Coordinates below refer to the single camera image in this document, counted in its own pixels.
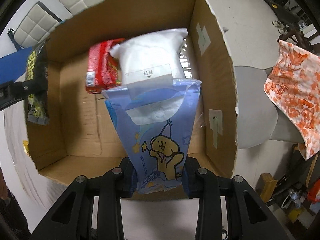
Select black yellow snack packet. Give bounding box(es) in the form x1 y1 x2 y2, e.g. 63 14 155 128
25 42 49 125

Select blue cartoon dog packet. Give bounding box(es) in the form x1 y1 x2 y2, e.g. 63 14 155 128
103 79 201 194

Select red floral snack packet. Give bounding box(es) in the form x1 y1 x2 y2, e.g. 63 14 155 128
85 38 125 94

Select white frosted zip bag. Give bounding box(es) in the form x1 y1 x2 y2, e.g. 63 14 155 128
110 28 188 85

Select blue cushion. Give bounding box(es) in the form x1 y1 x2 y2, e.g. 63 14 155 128
0 47 33 84

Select open cardboard box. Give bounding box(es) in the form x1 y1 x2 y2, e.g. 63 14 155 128
24 0 239 201

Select white quilted chair left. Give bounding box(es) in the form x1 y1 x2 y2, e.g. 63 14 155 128
7 1 63 50

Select grey round chair seat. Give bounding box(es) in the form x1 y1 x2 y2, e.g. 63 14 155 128
233 65 304 150

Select red plastic bag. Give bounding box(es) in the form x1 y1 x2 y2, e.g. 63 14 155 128
307 184 320 203

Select orange white patterned cloth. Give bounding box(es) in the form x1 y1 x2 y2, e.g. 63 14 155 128
264 40 319 160

